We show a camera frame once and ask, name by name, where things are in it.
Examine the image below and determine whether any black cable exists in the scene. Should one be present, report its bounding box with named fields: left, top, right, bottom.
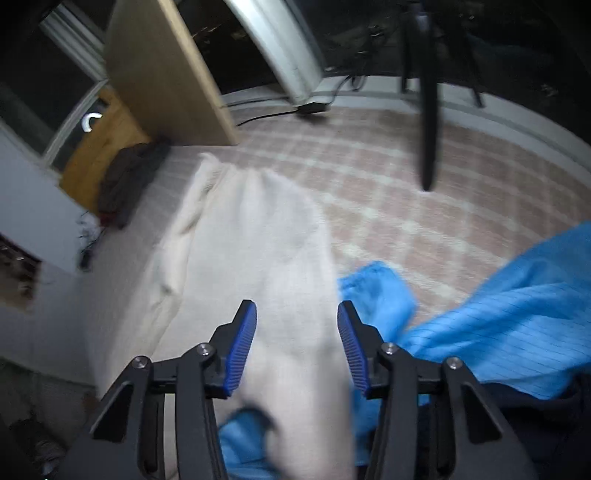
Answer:
left=222, top=74, right=365, bottom=126

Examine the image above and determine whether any blue garment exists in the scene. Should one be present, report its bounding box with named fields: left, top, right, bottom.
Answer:
left=217, top=224, right=591, bottom=480

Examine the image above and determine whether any brown garment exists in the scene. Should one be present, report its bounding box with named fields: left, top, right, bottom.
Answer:
left=97, top=143, right=158, bottom=227

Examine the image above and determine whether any pine plank panel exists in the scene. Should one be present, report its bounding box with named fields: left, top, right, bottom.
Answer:
left=60, top=88, right=153, bottom=215

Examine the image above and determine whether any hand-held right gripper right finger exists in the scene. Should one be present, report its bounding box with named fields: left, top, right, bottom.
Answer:
left=337, top=300, right=539, bottom=480

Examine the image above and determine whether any light wood board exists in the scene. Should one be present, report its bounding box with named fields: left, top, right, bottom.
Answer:
left=105, top=0, right=240, bottom=147

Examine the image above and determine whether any cream knit sweater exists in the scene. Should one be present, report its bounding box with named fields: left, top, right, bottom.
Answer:
left=85, top=154, right=356, bottom=480

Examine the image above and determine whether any black garment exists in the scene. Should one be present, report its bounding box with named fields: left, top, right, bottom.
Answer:
left=480, top=378, right=591, bottom=480

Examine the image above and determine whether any plaid woven rug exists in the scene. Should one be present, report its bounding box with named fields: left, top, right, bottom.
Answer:
left=92, top=106, right=591, bottom=324

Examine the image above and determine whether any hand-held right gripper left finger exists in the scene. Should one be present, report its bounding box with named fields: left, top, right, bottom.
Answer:
left=58, top=300, right=257, bottom=480

